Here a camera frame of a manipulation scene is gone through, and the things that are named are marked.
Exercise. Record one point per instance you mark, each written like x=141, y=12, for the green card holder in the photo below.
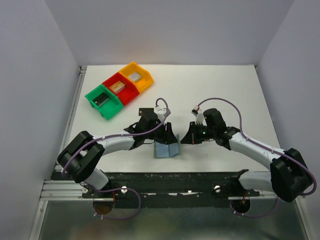
x=163, y=151

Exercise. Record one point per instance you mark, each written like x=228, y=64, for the red plastic bin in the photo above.
x=128, y=94

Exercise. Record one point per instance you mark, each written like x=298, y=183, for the metal block in red bin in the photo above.
x=117, y=87

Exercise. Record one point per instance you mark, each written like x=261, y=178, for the yellow plastic bin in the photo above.
x=144, y=83

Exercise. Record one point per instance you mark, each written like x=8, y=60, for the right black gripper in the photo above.
x=191, y=137

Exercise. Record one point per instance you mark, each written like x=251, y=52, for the green plastic bin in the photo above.
x=110, y=108

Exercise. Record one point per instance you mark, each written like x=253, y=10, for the metal block in green bin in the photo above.
x=101, y=99

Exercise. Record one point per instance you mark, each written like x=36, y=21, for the dark credit card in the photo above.
x=145, y=110

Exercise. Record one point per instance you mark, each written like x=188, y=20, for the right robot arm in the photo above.
x=287, y=176

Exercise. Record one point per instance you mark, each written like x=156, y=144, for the metal block in yellow bin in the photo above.
x=134, y=77

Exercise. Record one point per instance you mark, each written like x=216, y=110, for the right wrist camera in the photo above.
x=198, y=113

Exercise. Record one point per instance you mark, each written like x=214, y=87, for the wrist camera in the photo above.
x=198, y=113
x=162, y=113

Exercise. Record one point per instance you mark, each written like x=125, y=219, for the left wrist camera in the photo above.
x=162, y=113

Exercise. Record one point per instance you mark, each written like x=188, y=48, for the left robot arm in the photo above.
x=80, y=158

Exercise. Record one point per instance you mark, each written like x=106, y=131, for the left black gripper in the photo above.
x=168, y=137

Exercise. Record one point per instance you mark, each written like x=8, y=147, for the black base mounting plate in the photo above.
x=130, y=190

